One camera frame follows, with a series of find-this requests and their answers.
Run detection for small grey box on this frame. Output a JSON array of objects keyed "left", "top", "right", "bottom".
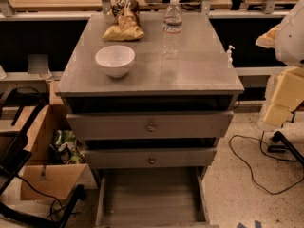
[{"left": 28, "top": 54, "right": 52, "bottom": 80}]

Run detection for grey bottom drawer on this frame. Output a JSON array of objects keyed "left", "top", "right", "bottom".
[{"left": 95, "top": 167, "right": 219, "bottom": 228}]

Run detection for green snack bags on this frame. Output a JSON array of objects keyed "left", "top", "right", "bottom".
[{"left": 49, "top": 130, "right": 86, "bottom": 164}]

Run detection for white and yellow gripper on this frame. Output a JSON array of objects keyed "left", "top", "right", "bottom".
[{"left": 257, "top": 66, "right": 304, "bottom": 131}]

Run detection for grey top drawer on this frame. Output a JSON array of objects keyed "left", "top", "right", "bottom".
[{"left": 66, "top": 111, "right": 233, "bottom": 140}]

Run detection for clear plastic water bottle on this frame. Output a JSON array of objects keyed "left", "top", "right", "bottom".
[{"left": 162, "top": 0, "right": 182, "bottom": 59}]

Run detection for yellow chip bag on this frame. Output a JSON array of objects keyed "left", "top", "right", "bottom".
[{"left": 103, "top": 0, "right": 145, "bottom": 41}]

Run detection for grey middle drawer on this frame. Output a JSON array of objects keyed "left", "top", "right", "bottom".
[{"left": 85, "top": 148, "right": 217, "bottom": 169}]

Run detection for black floor cable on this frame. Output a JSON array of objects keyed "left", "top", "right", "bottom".
[{"left": 228, "top": 130, "right": 304, "bottom": 196}]

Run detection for black stand leg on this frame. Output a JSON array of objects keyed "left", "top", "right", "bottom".
[{"left": 267, "top": 131, "right": 304, "bottom": 166}]

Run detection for grey wooden drawer cabinet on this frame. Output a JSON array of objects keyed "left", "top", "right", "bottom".
[{"left": 55, "top": 11, "right": 245, "bottom": 176}]

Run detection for grey drawer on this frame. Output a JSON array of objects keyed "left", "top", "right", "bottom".
[
  {"left": 66, "top": 111, "right": 233, "bottom": 140},
  {"left": 95, "top": 167, "right": 219, "bottom": 228},
  {"left": 85, "top": 148, "right": 217, "bottom": 169}
]

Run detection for white pump dispenser bottle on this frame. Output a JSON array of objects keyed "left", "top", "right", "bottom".
[{"left": 226, "top": 45, "right": 235, "bottom": 64}]

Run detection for cardboard box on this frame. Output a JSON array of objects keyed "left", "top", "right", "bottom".
[{"left": 4, "top": 89, "right": 97, "bottom": 200}]

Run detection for white ceramic bowl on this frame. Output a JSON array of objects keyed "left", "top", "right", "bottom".
[{"left": 95, "top": 45, "right": 135, "bottom": 78}]

